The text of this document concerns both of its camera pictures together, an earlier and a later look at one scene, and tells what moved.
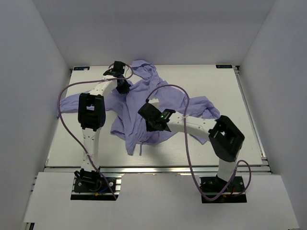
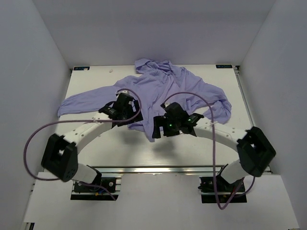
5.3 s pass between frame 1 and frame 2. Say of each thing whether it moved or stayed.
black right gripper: moved
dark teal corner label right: stayed
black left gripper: moved
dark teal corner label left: stayed
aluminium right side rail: stayed
